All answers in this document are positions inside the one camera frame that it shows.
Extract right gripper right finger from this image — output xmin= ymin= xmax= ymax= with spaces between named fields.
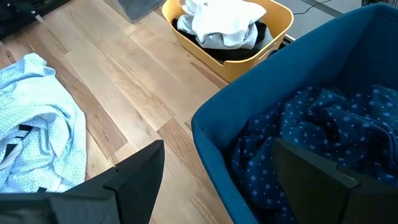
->
xmin=272 ymin=138 xmax=398 ymax=224

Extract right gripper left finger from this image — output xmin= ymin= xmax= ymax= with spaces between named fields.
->
xmin=0 ymin=139 xmax=165 ymax=224

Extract navy dotted cloth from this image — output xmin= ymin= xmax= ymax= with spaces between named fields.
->
xmin=228 ymin=83 xmax=398 ymax=224

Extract light blue patterned cloth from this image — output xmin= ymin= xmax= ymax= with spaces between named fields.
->
xmin=0 ymin=52 xmax=88 ymax=194

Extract white and grey clothes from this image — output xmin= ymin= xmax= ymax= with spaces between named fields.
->
xmin=172 ymin=17 xmax=274 ymax=62

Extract light grey cloth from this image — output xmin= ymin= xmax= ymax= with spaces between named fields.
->
xmin=176 ymin=14 xmax=259 ymax=51

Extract small white cloth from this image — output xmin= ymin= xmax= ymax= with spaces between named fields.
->
xmin=182 ymin=0 xmax=267 ymax=44

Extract blue fabric storage bin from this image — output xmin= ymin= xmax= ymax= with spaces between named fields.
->
xmin=191 ymin=2 xmax=398 ymax=224

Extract yellow-orange plastic basket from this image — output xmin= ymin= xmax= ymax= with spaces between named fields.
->
xmin=161 ymin=0 xmax=295 ymax=83

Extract clear plastic bin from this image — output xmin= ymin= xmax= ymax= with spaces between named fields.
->
xmin=103 ymin=0 xmax=167 ymax=24

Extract black floor fan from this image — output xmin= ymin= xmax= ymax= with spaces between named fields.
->
xmin=360 ymin=0 xmax=398 ymax=9

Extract black fan power cable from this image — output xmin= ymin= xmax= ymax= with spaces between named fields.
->
xmin=294 ymin=0 xmax=332 ymax=16

